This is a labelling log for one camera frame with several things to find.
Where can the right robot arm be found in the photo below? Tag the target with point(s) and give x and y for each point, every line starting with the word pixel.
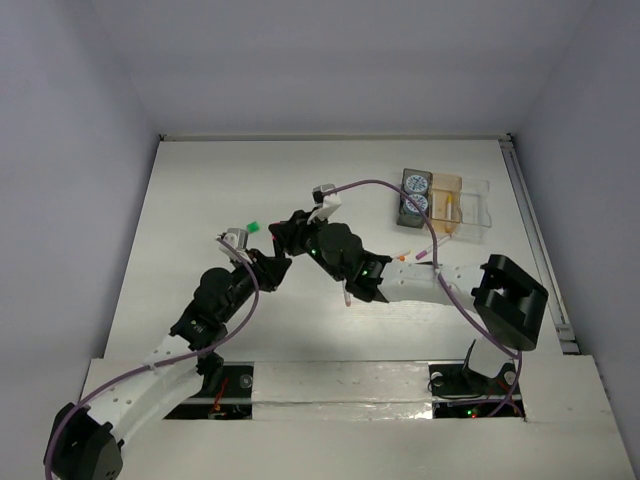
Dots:
pixel 498 298

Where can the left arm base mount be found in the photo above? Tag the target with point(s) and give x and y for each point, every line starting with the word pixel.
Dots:
pixel 231 401

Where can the dark grey container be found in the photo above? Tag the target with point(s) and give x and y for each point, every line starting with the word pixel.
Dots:
pixel 412 221

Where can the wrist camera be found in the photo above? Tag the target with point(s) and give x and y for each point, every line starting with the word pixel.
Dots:
pixel 327 201
pixel 233 243

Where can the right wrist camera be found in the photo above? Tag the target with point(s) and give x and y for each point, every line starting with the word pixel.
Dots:
pixel 327 201

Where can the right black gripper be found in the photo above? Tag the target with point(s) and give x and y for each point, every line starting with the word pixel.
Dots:
pixel 293 233

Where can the purple white marker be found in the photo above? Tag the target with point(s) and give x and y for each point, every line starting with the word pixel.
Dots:
pixel 429 250

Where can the green highlighter cap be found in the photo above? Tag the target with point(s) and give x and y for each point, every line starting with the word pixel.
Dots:
pixel 253 227

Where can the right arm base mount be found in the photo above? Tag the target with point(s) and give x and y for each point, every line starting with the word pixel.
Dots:
pixel 477 387

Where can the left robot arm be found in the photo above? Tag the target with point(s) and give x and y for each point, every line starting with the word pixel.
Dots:
pixel 88 438

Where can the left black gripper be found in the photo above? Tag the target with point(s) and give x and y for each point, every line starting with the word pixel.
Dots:
pixel 261 265

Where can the pink white marker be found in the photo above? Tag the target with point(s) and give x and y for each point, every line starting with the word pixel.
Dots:
pixel 345 297

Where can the blue white round jar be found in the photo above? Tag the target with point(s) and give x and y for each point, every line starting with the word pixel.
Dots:
pixel 416 184

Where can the clear plastic container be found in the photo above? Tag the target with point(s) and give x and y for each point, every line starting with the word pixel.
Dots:
pixel 475 220

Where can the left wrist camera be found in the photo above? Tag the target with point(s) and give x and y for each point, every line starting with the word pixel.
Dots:
pixel 233 243

